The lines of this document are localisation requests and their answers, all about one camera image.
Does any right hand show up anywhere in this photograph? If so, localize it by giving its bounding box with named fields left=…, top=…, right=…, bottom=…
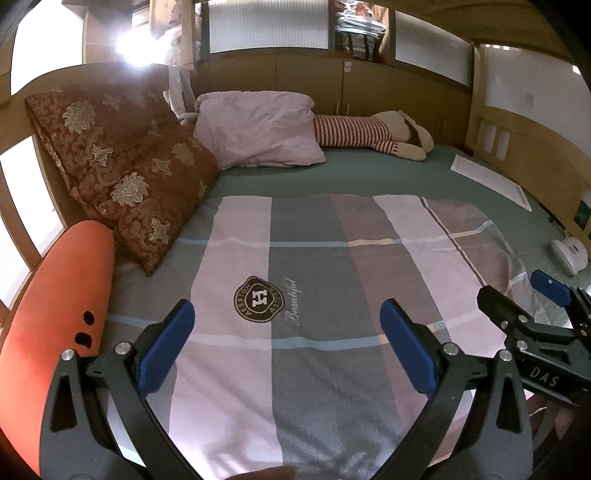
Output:
left=527, top=394, right=578, bottom=449

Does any white small appliance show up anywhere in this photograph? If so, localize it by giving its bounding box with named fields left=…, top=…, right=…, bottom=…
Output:
left=550, top=237, right=588, bottom=276

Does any white flat board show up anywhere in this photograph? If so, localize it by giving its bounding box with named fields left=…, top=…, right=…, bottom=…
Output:
left=451, top=155, right=532, bottom=212

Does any orange carrot plush pillow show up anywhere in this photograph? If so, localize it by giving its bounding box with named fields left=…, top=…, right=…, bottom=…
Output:
left=1, top=220, right=115, bottom=473

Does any green bed sheet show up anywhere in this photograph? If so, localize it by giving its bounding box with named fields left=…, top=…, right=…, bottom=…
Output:
left=112, top=144, right=591, bottom=324

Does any plaid pink grey blanket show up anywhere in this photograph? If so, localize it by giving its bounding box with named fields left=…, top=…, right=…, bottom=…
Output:
left=102, top=194, right=545, bottom=479

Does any striped plush doll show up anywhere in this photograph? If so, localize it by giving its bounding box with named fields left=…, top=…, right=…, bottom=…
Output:
left=314, top=110, right=435, bottom=161

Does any red floral brocade cushion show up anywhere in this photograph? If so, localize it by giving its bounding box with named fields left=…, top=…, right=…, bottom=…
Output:
left=25, top=82, right=219, bottom=275

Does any pink bed pillow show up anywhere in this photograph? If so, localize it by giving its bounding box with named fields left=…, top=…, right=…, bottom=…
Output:
left=193, top=91, right=325, bottom=170

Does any stack of papers on shelf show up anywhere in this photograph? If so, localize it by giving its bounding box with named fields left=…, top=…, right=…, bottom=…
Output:
left=334, top=1, right=389, bottom=63

